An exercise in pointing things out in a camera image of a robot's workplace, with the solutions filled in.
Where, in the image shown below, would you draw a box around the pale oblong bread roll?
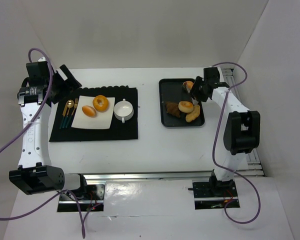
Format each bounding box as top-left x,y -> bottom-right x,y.
185,104 -> 201,123

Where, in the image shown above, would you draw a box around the metal serving tongs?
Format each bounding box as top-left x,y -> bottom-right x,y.
182,80 -> 199,106

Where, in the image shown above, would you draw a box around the brown croissant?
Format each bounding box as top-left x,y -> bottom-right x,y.
165,101 -> 181,118

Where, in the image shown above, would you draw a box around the black scalloped placemat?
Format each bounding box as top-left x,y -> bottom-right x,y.
49,85 -> 139,143

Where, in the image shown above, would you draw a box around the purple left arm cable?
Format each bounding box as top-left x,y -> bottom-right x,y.
0,48 -> 93,240

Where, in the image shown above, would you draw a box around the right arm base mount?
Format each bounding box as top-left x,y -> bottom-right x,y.
187,181 -> 240,210

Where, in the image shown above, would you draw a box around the gold knife green handle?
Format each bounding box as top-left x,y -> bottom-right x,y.
59,103 -> 68,129

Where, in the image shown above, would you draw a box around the white square plate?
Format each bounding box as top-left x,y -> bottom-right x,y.
71,95 -> 115,130

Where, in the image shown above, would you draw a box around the gold fork green handle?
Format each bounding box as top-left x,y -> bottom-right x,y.
63,98 -> 79,128

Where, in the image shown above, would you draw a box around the white two-handled soup bowl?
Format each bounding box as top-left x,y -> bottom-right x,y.
113,98 -> 134,124

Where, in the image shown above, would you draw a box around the aluminium side rail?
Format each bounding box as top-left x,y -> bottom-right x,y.
221,67 -> 265,176

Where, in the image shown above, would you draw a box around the black baking tray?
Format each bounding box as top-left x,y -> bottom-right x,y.
158,78 -> 205,128

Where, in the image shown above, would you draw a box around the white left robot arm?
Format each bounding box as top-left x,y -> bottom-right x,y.
9,59 -> 87,198

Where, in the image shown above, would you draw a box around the gold spoon green handle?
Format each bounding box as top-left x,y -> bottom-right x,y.
61,99 -> 75,129

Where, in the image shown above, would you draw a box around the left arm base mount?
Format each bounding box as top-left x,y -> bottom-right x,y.
57,182 -> 106,213

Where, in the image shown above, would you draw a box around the pale glazed ring donut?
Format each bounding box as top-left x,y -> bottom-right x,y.
178,101 -> 194,114

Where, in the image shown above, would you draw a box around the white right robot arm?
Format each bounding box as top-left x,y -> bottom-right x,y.
189,66 -> 261,197

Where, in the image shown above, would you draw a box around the aluminium front rail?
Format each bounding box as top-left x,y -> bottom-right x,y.
83,171 -> 211,181

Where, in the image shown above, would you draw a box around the pale small round bun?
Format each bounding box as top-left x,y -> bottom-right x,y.
182,80 -> 194,93

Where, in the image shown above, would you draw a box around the orange ring donut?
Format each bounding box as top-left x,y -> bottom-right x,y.
92,95 -> 109,112

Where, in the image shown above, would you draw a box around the orange round bun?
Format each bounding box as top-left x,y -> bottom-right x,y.
81,105 -> 97,118

